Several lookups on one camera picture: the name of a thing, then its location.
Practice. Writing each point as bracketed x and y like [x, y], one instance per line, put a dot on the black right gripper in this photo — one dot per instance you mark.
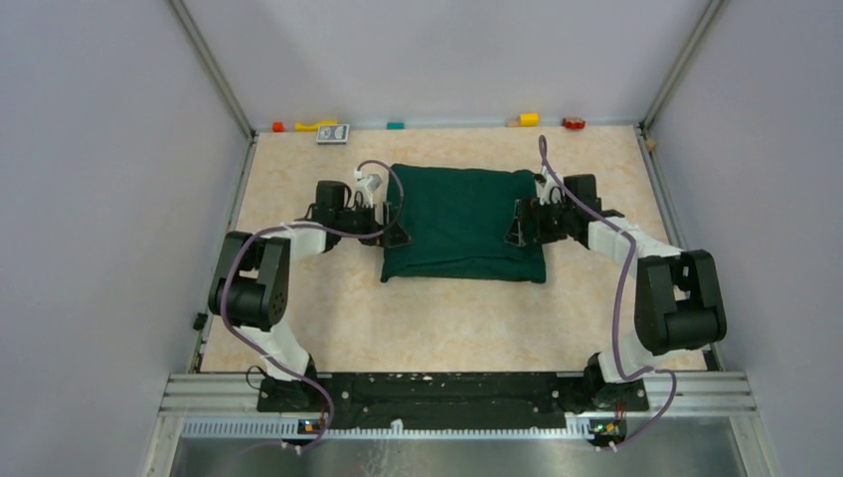
[527, 210]

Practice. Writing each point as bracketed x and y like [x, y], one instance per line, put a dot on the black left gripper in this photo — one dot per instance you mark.
[396, 237]

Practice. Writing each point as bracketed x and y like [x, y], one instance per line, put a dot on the dark green surgical drape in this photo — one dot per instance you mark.
[457, 220]

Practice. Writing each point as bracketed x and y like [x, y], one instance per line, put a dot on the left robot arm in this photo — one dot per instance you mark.
[250, 288]

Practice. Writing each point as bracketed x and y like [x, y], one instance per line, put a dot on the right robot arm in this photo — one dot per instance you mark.
[668, 300]

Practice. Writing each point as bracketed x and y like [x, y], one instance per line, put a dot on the playing card box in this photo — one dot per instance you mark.
[333, 134]

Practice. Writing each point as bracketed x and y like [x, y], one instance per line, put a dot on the yellow wooden block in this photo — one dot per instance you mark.
[528, 119]

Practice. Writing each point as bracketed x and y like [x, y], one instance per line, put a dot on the red toy block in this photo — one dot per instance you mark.
[573, 123]

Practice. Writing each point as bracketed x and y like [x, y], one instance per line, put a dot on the yellow toy piece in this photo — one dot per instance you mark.
[313, 126]

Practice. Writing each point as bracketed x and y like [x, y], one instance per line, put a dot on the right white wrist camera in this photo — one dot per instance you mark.
[546, 185]

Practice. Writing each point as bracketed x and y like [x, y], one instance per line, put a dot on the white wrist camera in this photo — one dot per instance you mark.
[546, 185]
[367, 184]

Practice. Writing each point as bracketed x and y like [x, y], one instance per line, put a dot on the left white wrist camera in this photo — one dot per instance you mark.
[367, 184]

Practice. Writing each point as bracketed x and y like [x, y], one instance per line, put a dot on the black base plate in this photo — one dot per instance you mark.
[451, 401]

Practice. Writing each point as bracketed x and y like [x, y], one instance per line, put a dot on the aluminium frame rail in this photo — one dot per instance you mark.
[685, 393]

